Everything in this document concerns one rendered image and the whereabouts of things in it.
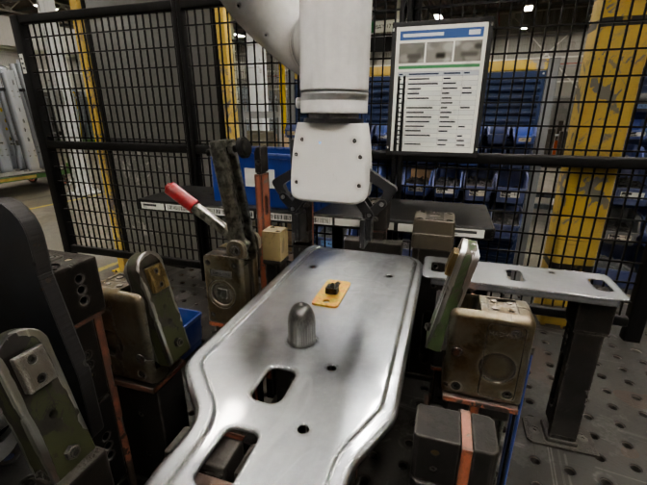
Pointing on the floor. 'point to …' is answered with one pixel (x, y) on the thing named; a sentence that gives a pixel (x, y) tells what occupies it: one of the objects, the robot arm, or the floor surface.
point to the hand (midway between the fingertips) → (331, 235)
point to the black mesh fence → (631, 330)
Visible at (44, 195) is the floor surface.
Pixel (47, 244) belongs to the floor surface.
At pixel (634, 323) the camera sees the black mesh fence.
